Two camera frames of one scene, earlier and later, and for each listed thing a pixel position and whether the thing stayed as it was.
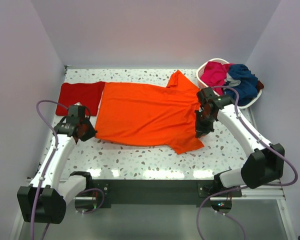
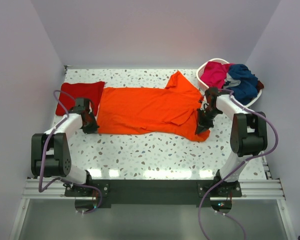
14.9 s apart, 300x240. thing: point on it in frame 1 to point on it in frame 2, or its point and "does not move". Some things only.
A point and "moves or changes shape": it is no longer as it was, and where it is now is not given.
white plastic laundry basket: x=198 y=77 does not move
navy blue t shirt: x=248 y=87 does not move
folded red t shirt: x=88 y=94 does not move
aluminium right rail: x=263 y=192 does not move
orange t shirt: x=135 y=114 moves or changes shape
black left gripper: x=91 y=133 to x=93 y=128
